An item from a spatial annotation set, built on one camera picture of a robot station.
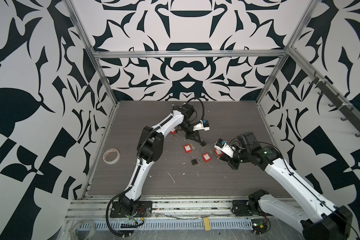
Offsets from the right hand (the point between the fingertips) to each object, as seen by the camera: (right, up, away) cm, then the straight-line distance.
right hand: (223, 155), depth 77 cm
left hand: (-10, +7, +14) cm, 18 cm away
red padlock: (-6, -5, +14) cm, 16 cm away
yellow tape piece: (-9, -30, -7) cm, 32 cm away
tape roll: (-62, -7, +12) cm, 64 cm away
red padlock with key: (-17, +1, +17) cm, 25 cm away
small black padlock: (-14, -7, +14) cm, 20 cm away
